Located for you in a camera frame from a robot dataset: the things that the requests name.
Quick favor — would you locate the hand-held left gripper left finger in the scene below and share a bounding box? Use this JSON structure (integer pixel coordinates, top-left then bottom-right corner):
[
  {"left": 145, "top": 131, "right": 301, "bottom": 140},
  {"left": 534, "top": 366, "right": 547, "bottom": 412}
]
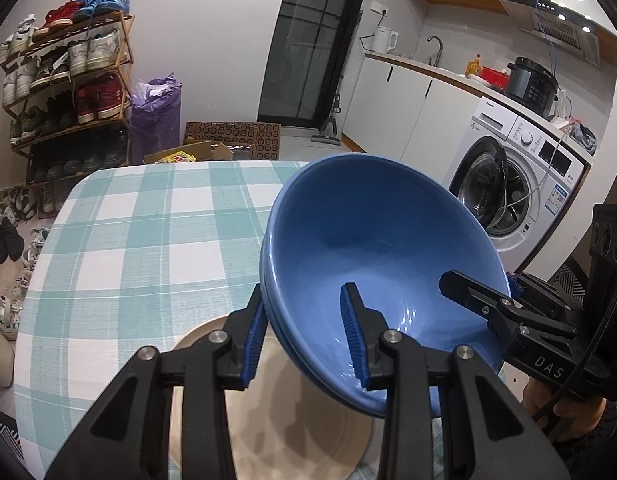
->
[{"left": 43, "top": 287, "right": 269, "bottom": 480}]

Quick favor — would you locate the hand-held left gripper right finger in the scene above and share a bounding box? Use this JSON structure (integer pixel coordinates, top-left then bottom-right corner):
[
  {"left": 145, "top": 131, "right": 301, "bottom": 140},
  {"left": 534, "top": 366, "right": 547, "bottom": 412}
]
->
[{"left": 339, "top": 282, "right": 571, "bottom": 480}]

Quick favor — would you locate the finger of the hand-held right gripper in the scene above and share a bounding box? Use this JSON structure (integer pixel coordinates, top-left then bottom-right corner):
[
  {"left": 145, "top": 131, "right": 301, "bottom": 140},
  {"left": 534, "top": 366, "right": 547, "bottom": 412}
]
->
[
  {"left": 438, "top": 270, "right": 579, "bottom": 341},
  {"left": 505, "top": 271, "right": 586, "bottom": 313}
]

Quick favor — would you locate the dark blue bowl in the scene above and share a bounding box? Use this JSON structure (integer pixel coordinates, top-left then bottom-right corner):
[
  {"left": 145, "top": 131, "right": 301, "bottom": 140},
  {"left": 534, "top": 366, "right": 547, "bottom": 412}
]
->
[
  {"left": 260, "top": 155, "right": 512, "bottom": 418},
  {"left": 260, "top": 260, "right": 389, "bottom": 418}
]

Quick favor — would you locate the cream ribbed plate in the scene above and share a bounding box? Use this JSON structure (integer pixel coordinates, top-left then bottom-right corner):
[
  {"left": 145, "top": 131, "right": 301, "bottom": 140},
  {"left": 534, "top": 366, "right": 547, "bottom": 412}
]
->
[{"left": 169, "top": 315, "right": 375, "bottom": 480}]

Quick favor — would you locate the person's right hand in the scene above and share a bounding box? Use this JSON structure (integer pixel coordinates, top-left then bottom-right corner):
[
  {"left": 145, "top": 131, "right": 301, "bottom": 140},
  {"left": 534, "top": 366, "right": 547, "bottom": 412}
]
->
[{"left": 522, "top": 372, "right": 609, "bottom": 443}]

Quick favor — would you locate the teal checked tablecloth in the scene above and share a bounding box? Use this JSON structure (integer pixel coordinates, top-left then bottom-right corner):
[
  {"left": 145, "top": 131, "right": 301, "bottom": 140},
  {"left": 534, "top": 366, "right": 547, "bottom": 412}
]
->
[{"left": 13, "top": 160, "right": 529, "bottom": 480}]

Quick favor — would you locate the grey plastic bag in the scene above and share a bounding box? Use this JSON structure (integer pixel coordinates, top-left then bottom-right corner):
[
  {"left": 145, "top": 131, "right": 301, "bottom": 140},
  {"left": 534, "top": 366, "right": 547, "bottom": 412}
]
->
[{"left": 565, "top": 119, "right": 598, "bottom": 157}]

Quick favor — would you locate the white washing machine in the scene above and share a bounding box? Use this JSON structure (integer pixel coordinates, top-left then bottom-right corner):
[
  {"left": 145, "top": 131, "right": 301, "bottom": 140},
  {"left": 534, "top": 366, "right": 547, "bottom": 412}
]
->
[{"left": 448, "top": 97, "right": 591, "bottom": 273}]

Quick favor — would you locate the open cardboard box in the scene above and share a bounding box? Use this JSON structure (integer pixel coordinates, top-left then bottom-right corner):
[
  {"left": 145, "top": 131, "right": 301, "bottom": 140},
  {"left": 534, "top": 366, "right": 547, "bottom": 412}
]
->
[{"left": 142, "top": 140, "right": 234, "bottom": 166}]

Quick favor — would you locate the white kitchen cabinet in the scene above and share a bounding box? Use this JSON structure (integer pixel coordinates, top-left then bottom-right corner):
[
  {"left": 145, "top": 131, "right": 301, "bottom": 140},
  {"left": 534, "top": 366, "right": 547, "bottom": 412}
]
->
[{"left": 341, "top": 52, "right": 494, "bottom": 201}]

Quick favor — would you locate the upright vacuum cleaner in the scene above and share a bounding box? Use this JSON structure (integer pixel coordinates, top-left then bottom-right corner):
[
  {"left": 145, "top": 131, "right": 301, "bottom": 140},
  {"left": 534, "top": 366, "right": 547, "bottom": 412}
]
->
[{"left": 311, "top": 75, "right": 344, "bottom": 147}]

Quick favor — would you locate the patterned cardboard sheet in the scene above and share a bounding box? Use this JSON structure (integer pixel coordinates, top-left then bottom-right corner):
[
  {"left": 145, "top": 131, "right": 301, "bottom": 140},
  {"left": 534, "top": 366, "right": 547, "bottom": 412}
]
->
[{"left": 183, "top": 121, "right": 262, "bottom": 161}]

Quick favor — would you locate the black pressure cooker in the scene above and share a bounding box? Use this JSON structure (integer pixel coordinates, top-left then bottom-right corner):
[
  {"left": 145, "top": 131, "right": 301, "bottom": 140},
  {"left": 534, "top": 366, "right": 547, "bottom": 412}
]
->
[{"left": 503, "top": 56, "right": 560, "bottom": 106}]

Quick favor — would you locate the red box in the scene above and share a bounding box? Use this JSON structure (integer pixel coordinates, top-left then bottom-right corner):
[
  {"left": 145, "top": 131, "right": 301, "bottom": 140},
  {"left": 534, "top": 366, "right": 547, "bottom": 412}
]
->
[{"left": 481, "top": 66, "right": 511, "bottom": 90}]

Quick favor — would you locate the purple plastic bag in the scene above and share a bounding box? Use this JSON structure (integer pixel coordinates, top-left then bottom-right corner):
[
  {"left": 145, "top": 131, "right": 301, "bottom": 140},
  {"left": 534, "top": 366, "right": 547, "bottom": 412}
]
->
[{"left": 130, "top": 74, "right": 183, "bottom": 163}]

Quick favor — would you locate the curved sink faucet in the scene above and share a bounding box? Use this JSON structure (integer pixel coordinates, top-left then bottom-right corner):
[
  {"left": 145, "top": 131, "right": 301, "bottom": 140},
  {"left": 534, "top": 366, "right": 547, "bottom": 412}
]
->
[{"left": 427, "top": 35, "right": 445, "bottom": 68}]

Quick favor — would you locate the pile of dark shoes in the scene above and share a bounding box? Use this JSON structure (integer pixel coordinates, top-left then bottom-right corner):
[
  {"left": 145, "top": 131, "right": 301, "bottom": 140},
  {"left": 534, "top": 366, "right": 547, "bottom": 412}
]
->
[{"left": 0, "top": 185, "right": 54, "bottom": 341}]

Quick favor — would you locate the black white patterned rug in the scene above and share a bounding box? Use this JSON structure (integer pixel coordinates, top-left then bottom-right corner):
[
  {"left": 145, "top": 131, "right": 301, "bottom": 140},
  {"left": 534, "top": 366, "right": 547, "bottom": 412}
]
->
[{"left": 0, "top": 262, "right": 591, "bottom": 467}]

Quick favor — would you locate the white electric kettle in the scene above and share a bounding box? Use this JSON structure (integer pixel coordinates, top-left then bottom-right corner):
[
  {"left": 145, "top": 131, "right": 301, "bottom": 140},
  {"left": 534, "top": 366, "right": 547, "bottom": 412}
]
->
[{"left": 373, "top": 26, "right": 400, "bottom": 55}]

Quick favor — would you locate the range hood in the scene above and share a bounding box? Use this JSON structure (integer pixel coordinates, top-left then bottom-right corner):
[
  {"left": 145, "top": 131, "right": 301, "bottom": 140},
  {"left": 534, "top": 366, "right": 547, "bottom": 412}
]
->
[{"left": 498, "top": 0, "right": 601, "bottom": 66}]

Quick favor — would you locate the black-framed glass door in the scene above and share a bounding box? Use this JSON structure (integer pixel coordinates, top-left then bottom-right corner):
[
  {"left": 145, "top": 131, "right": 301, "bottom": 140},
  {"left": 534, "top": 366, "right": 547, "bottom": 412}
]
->
[{"left": 258, "top": 0, "right": 376, "bottom": 128}]

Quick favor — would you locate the wooden shoe rack with shoes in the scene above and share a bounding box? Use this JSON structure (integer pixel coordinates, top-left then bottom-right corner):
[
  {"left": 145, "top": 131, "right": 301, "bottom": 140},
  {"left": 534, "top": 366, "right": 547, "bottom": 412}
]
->
[{"left": 0, "top": 0, "right": 134, "bottom": 186}]

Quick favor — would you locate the white cable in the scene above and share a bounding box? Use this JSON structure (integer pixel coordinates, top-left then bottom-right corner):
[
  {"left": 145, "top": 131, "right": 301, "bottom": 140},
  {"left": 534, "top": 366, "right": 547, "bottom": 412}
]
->
[{"left": 505, "top": 135, "right": 569, "bottom": 208}]

